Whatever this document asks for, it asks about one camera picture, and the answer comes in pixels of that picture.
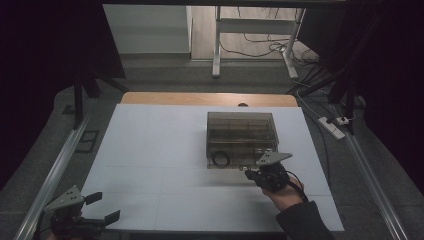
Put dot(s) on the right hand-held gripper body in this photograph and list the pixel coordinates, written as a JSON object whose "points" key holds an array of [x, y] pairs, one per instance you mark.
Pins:
{"points": [[273, 178]]}

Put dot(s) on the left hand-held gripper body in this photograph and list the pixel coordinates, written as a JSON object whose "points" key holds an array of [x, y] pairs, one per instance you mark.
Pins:
{"points": [[66, 213]]}

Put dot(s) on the smoked clear drawer box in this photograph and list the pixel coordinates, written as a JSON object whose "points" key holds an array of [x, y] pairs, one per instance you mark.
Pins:
{"points": [[240, 133]]}

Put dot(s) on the person's right hand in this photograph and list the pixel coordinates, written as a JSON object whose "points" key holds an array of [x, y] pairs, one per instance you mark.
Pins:
{"points": [[286, 196]]}

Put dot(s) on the white power strip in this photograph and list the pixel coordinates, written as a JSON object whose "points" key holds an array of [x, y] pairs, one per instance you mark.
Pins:
{"points": [[331, 128]]}

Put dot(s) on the white table board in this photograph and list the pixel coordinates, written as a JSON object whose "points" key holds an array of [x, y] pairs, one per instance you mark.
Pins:
{"points": [[150, 133]]}

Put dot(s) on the white plug adaptor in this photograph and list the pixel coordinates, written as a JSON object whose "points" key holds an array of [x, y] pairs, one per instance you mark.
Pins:
{"points": [[342, 120]]}

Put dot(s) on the wooden table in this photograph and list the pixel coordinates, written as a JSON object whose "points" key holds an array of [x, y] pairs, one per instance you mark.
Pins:
{"points": [[200, 99]]}

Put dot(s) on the black metal stand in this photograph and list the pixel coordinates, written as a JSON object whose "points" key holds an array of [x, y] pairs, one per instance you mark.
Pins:
{"points": [[78, 106], [349, 103]]}

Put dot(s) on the dark curtain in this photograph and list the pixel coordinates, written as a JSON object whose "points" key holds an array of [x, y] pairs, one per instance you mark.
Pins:
{"points": [[33, 66], [393, 66]]}

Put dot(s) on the aluminium floor rail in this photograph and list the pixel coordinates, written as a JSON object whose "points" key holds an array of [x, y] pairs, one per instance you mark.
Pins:
{"points": [[56, 170], [370, 180]]}

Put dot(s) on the black floor hatch frame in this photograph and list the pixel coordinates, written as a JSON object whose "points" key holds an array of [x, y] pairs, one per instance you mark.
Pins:
{"points": [[88, 136]]}

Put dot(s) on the white desk frame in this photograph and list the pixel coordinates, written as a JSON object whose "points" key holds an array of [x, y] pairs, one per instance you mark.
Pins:
{"points": [[216, 50]]}

